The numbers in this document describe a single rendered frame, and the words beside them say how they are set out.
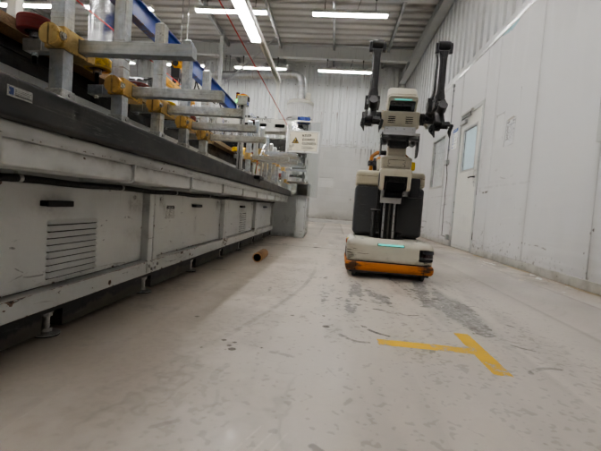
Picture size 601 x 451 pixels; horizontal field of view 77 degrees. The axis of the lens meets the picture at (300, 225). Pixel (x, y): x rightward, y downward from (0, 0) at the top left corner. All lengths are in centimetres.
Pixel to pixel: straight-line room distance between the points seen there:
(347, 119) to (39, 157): 1155
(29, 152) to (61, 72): 21
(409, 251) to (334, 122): 975
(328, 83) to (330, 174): 283
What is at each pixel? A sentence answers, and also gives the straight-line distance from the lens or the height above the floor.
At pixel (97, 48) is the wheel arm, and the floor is 83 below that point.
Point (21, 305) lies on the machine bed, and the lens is 137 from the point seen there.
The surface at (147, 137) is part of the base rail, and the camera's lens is 139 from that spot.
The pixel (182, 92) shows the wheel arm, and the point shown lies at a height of 81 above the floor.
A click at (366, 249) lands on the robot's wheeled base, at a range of 275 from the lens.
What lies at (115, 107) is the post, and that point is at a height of 74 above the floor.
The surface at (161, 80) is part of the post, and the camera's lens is 156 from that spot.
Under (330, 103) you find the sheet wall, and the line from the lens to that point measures 1242.
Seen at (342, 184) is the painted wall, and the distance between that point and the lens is 1200.
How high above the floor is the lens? 49
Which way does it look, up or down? 3 degrees down
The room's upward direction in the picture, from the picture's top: 4 degrees clockwise
